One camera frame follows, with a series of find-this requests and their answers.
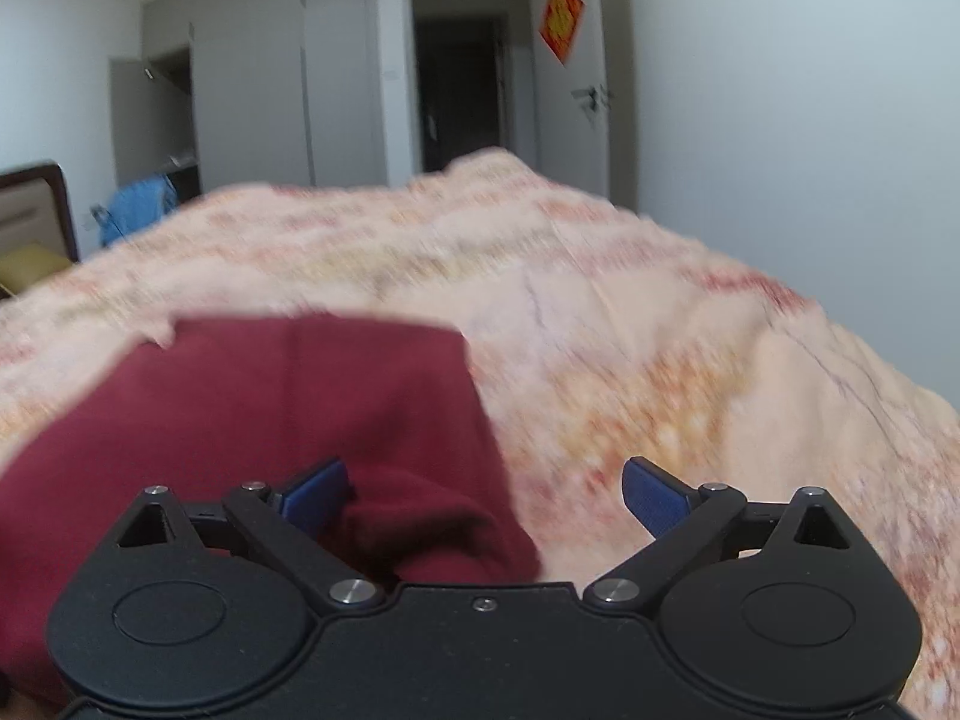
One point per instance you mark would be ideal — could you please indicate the yellow pillow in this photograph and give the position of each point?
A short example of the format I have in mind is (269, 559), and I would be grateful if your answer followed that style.
(30, 270)

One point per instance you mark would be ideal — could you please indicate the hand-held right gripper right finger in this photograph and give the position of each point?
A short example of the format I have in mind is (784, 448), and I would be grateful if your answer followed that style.
(656, 499)

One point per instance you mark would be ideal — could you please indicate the brown padded headboard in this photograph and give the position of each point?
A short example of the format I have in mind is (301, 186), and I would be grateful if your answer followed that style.
(34, 202)

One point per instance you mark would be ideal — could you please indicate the grey wardrobe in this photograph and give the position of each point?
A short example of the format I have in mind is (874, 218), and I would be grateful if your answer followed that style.
(247, 90)

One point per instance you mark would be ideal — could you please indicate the floral orange blanket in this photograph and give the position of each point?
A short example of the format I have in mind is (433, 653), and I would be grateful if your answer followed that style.
(637, 330)

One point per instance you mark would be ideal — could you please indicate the dark red shirt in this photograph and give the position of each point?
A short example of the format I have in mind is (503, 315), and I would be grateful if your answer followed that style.
(262, 420)

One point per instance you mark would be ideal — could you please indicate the blue clothing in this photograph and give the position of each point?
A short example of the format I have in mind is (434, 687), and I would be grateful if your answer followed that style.
(139, 206)

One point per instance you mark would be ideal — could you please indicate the white door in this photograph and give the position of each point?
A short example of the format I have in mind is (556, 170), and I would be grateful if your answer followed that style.
(581, 142)

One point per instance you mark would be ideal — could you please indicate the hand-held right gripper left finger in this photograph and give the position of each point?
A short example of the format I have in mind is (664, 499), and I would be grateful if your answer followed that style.
(319, 499)

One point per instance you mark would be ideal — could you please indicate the dark doorway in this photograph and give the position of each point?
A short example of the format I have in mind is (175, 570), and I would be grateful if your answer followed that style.
(461, 90)

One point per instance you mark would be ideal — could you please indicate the red diamond door decoration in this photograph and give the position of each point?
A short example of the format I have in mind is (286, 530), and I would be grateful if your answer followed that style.
(562, 21)

